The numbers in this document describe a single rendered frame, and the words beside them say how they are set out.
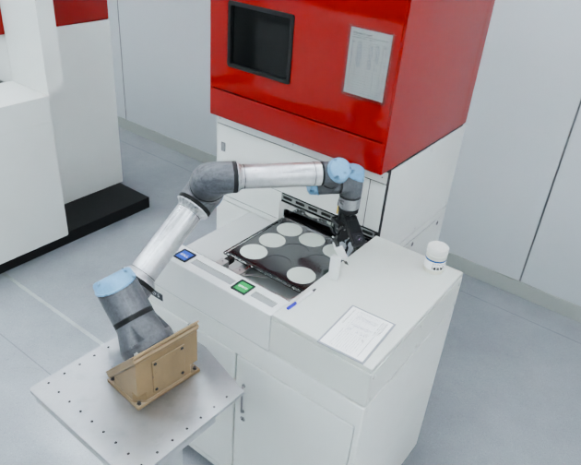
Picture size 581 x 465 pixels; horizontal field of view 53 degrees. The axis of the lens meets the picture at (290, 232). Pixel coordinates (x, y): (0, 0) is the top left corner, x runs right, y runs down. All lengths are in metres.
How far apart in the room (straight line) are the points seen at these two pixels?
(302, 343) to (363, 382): 0.21
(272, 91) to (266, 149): 0.27
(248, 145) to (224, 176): 0.72
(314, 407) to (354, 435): 0.14
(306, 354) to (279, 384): 0.19
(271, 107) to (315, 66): 0.27
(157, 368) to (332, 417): 0.55
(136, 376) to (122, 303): 0.20
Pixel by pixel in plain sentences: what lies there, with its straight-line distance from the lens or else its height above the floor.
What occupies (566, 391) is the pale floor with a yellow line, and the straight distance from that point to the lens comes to 3.31.
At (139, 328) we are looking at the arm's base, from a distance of 1.62.
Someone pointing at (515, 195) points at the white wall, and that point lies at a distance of 3.59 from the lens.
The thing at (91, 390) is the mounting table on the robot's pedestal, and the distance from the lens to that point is 1.77.
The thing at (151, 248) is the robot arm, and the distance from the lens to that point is 1.81.
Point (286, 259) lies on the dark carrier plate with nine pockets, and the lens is 2.11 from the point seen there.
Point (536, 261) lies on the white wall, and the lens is 3.71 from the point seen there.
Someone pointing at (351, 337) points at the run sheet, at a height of 0.97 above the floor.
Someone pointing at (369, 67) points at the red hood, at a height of 1.57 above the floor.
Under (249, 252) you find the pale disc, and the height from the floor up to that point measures 0.90.
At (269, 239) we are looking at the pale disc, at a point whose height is 0.90.
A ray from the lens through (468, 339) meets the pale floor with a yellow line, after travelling 3.38.
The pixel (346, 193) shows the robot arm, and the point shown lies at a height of 1.18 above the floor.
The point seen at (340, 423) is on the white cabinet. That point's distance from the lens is 1.83.
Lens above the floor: 2.08
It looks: 31 degrees down
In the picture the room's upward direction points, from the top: 5 degrees clockwise
